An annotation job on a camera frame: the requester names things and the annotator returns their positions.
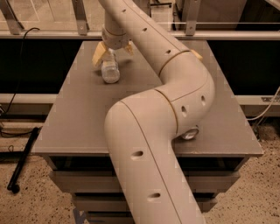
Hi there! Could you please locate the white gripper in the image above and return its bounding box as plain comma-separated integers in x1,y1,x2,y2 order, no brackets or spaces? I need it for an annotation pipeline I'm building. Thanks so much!
92,26,134,67

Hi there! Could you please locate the yellow sponge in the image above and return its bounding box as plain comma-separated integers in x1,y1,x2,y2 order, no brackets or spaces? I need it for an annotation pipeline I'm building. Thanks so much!
191,49,203,61

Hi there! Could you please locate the top grey drawer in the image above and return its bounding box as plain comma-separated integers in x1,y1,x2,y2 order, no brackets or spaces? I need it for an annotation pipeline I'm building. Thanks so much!
50,171,240,193

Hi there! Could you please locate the clear plastic water bottle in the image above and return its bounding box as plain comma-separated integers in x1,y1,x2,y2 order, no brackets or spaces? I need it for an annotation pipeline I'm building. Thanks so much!
101,49,120,84

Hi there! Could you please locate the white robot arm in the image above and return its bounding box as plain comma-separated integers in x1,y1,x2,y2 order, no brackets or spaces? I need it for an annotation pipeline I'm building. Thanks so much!
99,0,214,224

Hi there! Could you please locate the bottom grey drawer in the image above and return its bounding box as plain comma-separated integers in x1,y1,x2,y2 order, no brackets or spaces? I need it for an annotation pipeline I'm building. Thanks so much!
87,213,135,224

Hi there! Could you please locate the black cable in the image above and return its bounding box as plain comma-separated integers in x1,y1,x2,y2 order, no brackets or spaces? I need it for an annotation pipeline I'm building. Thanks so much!
0,27,41,139

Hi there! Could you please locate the metal railing frame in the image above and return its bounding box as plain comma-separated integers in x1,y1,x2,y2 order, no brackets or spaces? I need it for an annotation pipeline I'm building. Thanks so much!
0,0,280,41

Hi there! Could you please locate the grey drawer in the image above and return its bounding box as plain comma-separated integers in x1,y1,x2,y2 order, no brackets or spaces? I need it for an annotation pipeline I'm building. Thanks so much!
87,213,135,224
50,171,240,193
73,195,217,213

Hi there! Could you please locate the middle grey drawer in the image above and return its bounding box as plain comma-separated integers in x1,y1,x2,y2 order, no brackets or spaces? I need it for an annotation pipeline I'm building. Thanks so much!
73,195,217,213

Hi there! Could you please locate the white cable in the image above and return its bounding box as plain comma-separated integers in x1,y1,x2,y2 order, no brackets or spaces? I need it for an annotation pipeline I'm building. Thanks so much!
246,86,280,122

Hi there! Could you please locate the grey drawer cabinet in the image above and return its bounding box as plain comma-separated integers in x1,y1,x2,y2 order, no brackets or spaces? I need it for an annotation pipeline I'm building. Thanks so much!
33,40,263,220

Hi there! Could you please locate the black rod on floor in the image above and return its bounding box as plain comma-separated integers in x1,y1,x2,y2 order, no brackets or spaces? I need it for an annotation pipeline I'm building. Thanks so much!
7,128,39,194

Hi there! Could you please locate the blue silver energy drink can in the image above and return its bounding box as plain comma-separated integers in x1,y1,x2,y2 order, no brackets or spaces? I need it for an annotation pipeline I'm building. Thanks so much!
181,126,200,141

